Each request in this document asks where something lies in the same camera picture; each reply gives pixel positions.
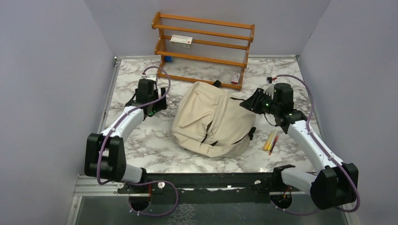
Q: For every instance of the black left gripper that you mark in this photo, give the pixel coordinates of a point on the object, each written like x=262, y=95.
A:
x=161, y=105

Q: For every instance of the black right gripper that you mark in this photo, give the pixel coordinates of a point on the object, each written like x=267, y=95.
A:
x=253, y=102

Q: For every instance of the cream canvas student bag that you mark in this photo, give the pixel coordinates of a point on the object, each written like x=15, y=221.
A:
x=210, y=122

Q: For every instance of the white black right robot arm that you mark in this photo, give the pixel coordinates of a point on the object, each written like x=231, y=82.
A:
x=335, y=182

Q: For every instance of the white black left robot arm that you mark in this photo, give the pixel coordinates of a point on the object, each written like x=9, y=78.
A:
x=105, y=152

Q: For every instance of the small red white card box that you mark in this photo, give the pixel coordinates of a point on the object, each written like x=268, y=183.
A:
x=235, y=78

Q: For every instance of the white red box on shelf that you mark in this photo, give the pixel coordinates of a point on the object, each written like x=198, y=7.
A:
x=181, y=41

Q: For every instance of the orange wooden shelf rack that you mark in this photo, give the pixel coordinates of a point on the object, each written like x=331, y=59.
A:
x=218, y=49

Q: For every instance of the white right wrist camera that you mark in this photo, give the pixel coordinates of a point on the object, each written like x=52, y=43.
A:
x=271, y=81

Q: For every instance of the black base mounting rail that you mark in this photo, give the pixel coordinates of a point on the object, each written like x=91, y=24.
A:
x=204, y=188

